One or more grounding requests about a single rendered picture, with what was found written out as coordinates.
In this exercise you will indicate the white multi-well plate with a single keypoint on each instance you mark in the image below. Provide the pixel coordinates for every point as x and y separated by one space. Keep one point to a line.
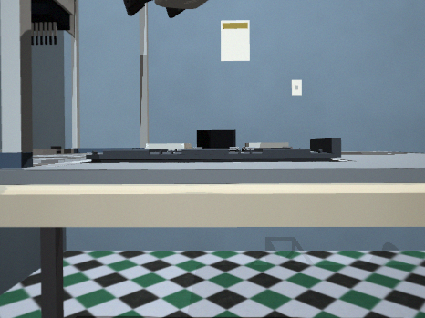
170 146

